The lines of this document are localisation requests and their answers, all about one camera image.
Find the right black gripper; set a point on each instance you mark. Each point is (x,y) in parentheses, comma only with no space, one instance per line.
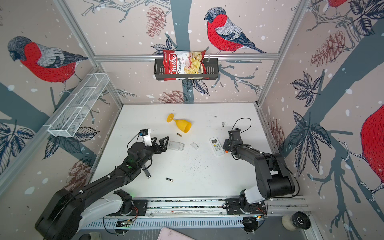
(226,141)

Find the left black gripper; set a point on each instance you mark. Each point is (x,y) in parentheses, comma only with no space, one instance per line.
(163,147)

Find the grey white remote control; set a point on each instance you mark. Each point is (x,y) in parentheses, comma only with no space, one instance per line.
(176,146)

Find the white battery cover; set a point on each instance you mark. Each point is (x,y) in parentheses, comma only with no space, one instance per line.
(195,146)

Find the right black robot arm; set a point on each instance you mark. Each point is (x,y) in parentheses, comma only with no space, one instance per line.
(273,178)

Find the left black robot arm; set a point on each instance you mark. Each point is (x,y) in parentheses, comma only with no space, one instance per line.
(66,212)

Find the yellow plastic goblet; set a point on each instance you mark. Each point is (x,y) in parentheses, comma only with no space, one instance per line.
(183,125)

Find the red cassava chips bag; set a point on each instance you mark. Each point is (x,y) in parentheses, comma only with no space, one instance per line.
(183,62)

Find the pink flat object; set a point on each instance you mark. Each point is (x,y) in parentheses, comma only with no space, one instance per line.
(169,234)

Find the white black round jar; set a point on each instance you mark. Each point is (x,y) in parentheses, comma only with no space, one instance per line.
(298,220)

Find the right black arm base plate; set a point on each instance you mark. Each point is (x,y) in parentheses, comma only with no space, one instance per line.
(237,207)

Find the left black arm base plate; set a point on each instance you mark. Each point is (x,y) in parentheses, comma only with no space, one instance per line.
(134,208)

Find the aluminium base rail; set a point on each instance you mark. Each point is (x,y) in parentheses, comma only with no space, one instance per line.
(185,213)

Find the black wall basket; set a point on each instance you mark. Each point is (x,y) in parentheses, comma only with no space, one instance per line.
(207,69)

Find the white wire mesh shelf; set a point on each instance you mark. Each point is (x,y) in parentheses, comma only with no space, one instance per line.
(81,103)

